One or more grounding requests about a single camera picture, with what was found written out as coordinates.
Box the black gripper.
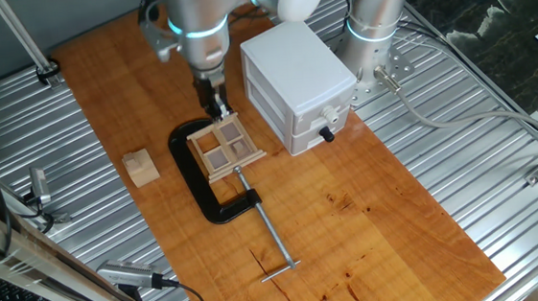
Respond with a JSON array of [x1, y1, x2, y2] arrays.
[[193, 71, 235, 124]]

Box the wooden compartment tray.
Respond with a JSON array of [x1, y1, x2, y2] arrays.
[[183, 109, 270, 187]]

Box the black C-clamp with steel screw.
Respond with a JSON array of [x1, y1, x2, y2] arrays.
[[166, 112, 303, 291]]

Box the white control box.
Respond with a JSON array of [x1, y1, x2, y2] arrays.
[[238, 16, 364, 161]]

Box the pale wooden block puzzle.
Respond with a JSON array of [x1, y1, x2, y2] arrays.
[[121, 147, 162, 190]]

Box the orange wooden board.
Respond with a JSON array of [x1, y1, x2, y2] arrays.
[[47, 0, 509, 301]]

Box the metal pole with black clamp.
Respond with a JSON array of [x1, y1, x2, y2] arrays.
[[0, 0, 62, 91]]

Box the dark landscape poster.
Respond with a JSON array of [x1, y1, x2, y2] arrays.
[[406, 0, 538, 124]]

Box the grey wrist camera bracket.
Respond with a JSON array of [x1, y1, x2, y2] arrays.
[[136, 0, 181, 65]]

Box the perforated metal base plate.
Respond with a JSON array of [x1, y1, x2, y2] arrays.
[[332, 33, 418, 110]]

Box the large grey camera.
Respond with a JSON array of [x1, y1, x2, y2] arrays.
[[95, 256, 165, 294]]

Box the thick grey cable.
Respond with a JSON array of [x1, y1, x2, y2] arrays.
[[372, 52, 538, 162]]

